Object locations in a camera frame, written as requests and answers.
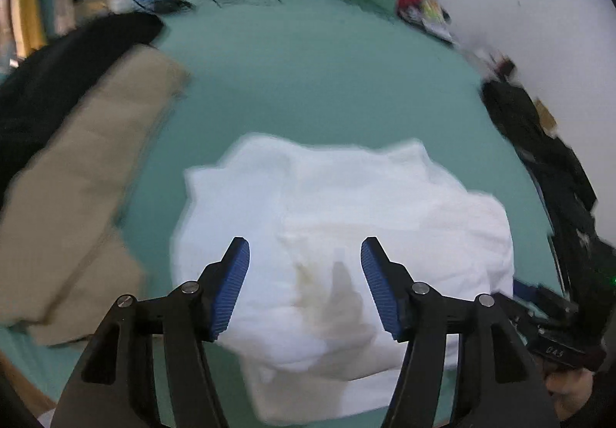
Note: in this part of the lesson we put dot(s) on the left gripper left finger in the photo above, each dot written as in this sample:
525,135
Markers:
113,385

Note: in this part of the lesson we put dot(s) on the black garment pile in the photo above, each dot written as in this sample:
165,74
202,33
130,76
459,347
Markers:
43,90

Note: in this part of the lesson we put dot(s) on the green bed sheet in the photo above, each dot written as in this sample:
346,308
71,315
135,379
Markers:
317,72

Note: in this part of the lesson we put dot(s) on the bedside clutter pile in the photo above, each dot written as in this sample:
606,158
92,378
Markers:
430,18

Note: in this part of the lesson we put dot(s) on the black charger with cable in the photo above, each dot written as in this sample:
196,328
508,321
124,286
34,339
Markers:
169,7

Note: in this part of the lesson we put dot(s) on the right hand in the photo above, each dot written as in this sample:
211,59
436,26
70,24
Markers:
569,389

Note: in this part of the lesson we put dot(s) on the beige garment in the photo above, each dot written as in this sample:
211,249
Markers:
63,259

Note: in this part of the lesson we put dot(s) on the yellow curtain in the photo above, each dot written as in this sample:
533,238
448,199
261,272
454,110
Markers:
28,27

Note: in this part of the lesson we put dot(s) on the white hooded sweatshirt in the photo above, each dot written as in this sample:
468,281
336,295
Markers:
305,328

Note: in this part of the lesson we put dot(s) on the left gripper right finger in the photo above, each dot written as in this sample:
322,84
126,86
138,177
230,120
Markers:
497,384

